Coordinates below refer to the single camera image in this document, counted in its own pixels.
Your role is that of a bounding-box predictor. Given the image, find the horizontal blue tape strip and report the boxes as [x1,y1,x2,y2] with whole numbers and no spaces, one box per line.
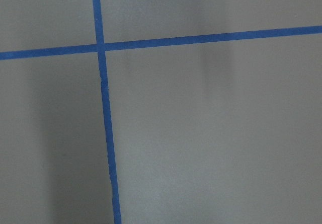
[1,26,321,60]

